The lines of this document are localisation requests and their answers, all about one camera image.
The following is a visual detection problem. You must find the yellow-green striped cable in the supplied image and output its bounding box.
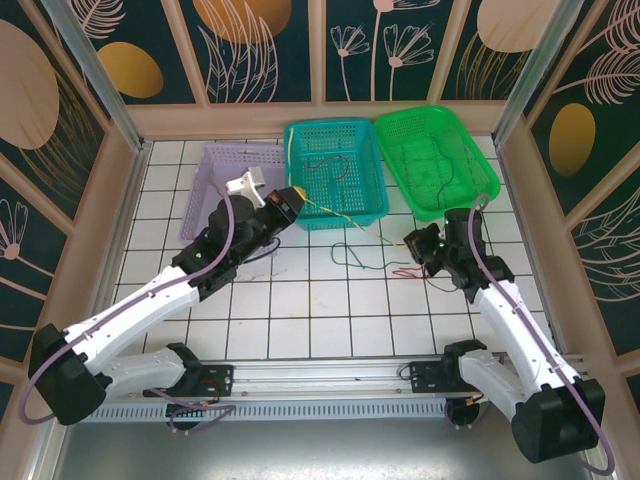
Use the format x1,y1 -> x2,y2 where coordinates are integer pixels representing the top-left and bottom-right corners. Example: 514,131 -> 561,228
285,125 -> 409,249

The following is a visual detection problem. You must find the red cable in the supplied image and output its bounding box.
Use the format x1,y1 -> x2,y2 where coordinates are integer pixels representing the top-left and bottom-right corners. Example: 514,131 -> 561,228
391,266 -> 434,282
304,155 -> 352,184

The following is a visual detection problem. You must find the green cable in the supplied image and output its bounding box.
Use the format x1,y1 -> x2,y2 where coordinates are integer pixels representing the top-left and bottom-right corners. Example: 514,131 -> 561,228
330,241 -> 409,272
429,132 -> 456,211

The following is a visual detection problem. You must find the purple plastic basket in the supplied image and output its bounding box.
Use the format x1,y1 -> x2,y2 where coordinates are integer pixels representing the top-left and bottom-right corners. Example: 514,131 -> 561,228
178,142 -> 289,251

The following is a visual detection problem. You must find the teal plastic basket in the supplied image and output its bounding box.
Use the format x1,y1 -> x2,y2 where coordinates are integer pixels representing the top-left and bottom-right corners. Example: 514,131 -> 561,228
283,118 -> 391,232

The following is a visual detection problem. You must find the green plastic basket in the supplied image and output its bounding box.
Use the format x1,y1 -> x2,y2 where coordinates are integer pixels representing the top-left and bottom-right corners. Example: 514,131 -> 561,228
373,105 -> 501,223

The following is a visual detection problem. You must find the grey metal shelf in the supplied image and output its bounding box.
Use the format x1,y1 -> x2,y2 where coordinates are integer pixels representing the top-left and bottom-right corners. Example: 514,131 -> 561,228
52,419 -> 614,480

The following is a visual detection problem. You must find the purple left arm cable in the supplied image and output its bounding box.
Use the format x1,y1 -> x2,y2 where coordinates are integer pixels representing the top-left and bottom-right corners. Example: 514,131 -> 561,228
17,194 -> 237,434

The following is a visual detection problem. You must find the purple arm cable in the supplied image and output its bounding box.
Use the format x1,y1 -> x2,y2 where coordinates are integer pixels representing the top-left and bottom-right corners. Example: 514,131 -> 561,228
17,194 -> 237,434
443,192 -> 616,476

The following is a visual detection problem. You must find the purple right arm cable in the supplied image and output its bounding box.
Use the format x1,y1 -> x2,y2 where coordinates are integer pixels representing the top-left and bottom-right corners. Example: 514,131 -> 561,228
443,192 -> 616,476

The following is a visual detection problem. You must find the thin black right gripper wire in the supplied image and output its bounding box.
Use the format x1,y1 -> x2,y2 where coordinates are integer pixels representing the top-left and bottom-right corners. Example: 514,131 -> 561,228
424,273 -> 458,294

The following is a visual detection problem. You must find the black round cable port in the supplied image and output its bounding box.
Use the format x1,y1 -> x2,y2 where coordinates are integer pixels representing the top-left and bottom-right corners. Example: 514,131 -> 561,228
166,401 -> 209,435
443,398 -> 494,431

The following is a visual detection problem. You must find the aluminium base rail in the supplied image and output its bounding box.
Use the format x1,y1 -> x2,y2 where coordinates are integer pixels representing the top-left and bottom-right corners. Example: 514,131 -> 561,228
47,355 -> 594,402

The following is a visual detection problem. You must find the aluminium frame post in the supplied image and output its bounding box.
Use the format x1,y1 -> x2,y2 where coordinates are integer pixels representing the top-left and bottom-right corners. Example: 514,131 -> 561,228
39,0 -> 152,154
491,0 -> 586,146

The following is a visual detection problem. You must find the slotted grey cable tray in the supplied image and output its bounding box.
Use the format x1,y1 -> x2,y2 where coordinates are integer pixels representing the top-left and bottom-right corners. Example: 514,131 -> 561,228
79,402 -> 450,423

